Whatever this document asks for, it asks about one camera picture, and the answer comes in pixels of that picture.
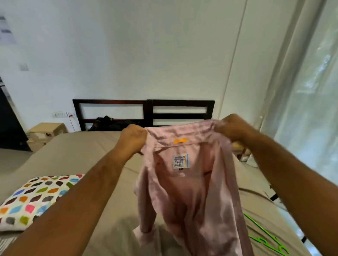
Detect person's left hand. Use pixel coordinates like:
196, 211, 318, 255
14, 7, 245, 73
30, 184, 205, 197
112, 124, 149, 161

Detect person's right hand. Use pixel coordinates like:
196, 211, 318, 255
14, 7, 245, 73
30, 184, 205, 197
214, 113, 261, 149

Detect pink garment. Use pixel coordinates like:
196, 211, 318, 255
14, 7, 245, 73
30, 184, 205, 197
132, 119, 255, 256

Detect pile of coloured plastic hangers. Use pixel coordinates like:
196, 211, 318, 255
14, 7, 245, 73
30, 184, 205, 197
243, 211, 290, 256

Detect person's left forearm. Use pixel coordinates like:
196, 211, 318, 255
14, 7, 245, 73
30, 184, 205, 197
2, 150, 133, 256

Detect person's right forearm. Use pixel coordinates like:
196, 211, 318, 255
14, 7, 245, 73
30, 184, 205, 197
245, 131, 338, 256

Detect bed with taupe sheet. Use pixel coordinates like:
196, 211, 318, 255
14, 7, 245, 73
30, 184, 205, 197
0, 129, 312, 256

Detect cardboard boxes left of bed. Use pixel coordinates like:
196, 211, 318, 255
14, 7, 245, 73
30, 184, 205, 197
26, 122, 68, 153

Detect cardboard box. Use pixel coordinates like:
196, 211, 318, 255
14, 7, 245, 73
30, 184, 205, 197
231, 140, 251, 161

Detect black bag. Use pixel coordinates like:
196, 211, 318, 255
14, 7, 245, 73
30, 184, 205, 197
87, 115, 144, 133

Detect black slatted headboard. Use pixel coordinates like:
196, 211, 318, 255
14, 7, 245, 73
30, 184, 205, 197
72, 98, 216, 133

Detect sheer white curtain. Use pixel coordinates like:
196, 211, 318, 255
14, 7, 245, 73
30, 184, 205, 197
259, 0, 338, 185

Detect colourful leaf print pillow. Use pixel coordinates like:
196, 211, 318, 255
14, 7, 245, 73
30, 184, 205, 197
0, 174, 85, 233

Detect black room door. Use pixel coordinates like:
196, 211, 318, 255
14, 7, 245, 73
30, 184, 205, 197
0, 79, 30, 152

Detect white wall socket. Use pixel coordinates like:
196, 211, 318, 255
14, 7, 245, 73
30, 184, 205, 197
52, 111, 76, 119

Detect white paper wall notice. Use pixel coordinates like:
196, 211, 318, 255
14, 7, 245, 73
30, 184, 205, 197
0, 16, 17, 45

